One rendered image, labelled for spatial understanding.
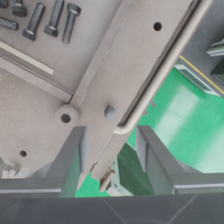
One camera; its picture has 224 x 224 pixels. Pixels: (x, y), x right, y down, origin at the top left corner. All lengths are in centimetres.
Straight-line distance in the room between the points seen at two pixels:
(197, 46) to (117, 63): 127
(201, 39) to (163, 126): 91
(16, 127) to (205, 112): 188
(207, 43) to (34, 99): 141
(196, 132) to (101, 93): 182
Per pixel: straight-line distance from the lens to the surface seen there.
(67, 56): 28
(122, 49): 27
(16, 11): 29
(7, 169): 36
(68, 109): 25
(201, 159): 223
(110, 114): 25
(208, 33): 156
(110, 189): 54
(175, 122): 188
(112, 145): 45
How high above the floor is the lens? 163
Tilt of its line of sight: 75 degrees down
